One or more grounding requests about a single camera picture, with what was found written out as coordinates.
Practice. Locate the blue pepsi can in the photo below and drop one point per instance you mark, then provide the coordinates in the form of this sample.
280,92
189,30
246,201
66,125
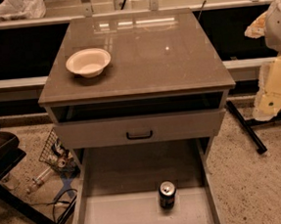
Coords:
167,194

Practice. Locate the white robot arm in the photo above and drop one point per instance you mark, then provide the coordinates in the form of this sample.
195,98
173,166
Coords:
268,100

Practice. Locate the grey drawer cabinet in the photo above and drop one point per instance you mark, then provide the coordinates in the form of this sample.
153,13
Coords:
162,62

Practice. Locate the closed upper drawer front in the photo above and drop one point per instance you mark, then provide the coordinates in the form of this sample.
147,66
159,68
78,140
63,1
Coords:
166,126

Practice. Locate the open middle drawer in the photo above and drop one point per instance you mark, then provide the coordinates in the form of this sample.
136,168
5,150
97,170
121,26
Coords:
119,185

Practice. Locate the white paper bowl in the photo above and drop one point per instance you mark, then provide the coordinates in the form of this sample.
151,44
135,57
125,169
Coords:
88,62

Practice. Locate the blue floor tape piece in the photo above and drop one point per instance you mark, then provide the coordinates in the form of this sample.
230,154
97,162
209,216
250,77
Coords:
66,179

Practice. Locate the clear plastic bottle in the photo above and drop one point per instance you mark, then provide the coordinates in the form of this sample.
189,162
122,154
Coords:
37,182

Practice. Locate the black chair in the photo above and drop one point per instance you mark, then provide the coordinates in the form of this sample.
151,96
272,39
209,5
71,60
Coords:
10,156

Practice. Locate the white plastic bag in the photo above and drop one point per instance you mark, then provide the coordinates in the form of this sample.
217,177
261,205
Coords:
21,9

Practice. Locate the black drawer handle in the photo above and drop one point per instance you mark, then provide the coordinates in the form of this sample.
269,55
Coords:
147,135

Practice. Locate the wire basket with items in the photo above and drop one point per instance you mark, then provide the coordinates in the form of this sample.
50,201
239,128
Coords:
56,155

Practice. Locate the black table leg frame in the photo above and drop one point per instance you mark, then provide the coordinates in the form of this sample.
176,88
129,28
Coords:
248,125

